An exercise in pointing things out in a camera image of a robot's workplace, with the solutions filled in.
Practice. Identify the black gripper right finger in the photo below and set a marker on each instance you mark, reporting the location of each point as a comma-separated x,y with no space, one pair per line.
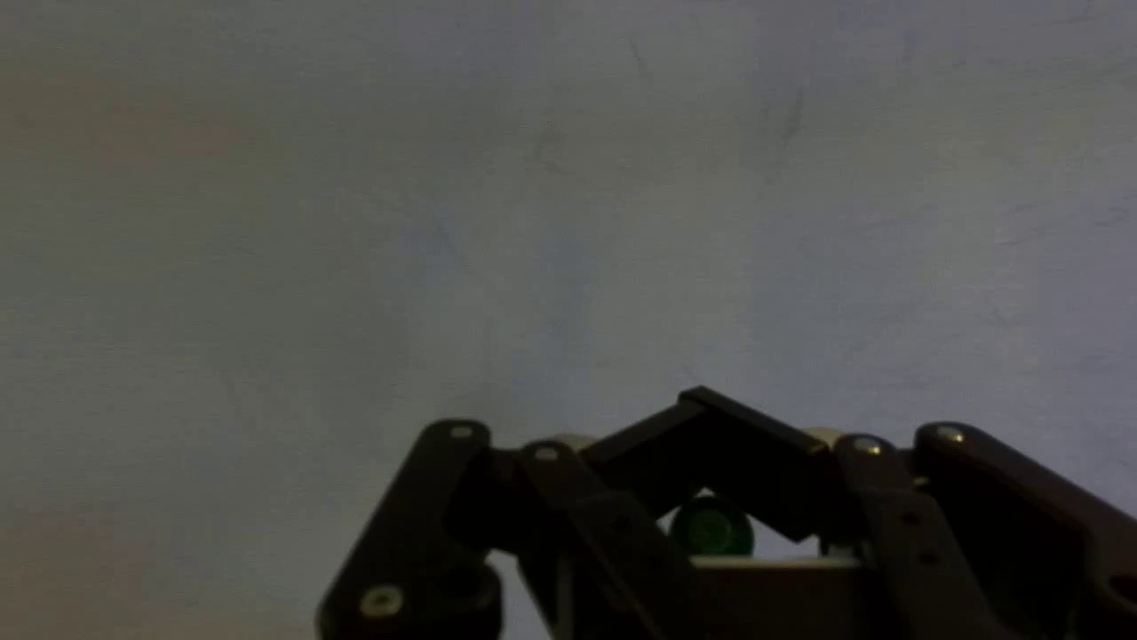
946,535

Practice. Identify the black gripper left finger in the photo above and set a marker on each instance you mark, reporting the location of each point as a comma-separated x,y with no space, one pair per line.
500,535

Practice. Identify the green marker pen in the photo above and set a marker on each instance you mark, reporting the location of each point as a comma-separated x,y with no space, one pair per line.
712,526

